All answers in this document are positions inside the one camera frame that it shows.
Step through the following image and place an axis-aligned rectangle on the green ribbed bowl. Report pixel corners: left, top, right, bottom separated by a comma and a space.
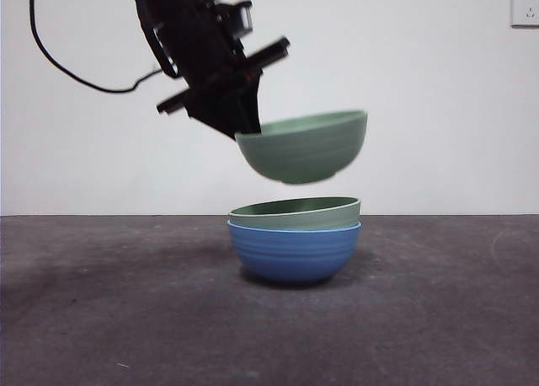
228, 196, 362, 232
234, 110, 368, 185

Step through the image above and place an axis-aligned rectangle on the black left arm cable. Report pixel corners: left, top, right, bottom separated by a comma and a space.
28, 0, 166, 94

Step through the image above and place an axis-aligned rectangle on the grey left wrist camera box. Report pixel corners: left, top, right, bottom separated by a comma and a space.
216, 0, 254, 40

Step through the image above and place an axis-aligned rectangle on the white wall socket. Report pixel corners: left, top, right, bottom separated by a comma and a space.
510, 0, 539, 28

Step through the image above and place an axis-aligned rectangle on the blue ribbed bowl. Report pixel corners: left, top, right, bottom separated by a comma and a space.
227, 220, 363, 284

